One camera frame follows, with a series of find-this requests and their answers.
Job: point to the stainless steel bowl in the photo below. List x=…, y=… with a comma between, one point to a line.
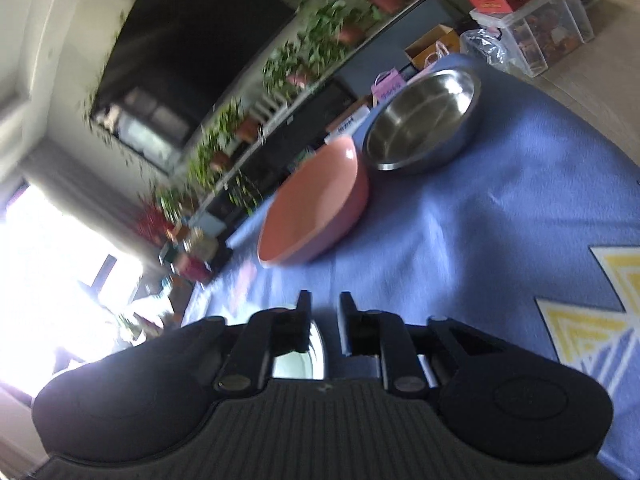
x=420, y=110

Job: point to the large black television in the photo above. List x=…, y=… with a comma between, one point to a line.
x=190, y=45

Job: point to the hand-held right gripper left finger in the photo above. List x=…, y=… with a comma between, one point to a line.
x=302, y=330

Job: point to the small white picket fence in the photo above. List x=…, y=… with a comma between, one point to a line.
x=270, y=106

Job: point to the white printed box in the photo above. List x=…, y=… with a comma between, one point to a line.
x=347, y=127

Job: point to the hanging vine on cabinet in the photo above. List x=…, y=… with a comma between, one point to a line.
x=245, y=192

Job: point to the blue printed tablecloth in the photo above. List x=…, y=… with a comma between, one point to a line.
x=475, y=220

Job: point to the clear plastic storage box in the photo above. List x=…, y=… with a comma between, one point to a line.
x=545, y=30

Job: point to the pink bowl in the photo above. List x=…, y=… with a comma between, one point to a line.
x=310, y=200

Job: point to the clear plastic bag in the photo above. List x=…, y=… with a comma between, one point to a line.
x=480, y=45

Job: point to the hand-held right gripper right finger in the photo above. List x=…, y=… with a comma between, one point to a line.
x=347, y=327

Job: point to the open brown cardboard box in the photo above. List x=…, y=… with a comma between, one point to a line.
x=430, y=47

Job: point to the red flower plant in vase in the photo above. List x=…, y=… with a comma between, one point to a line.
x=152, y=225

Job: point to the small white ceramic bowl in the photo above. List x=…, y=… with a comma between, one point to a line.
x=295, y=362

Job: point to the grey curtain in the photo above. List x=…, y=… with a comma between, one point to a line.
x=75, y=185

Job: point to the grey television cabinet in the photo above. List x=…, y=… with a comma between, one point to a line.
x=320, y=105

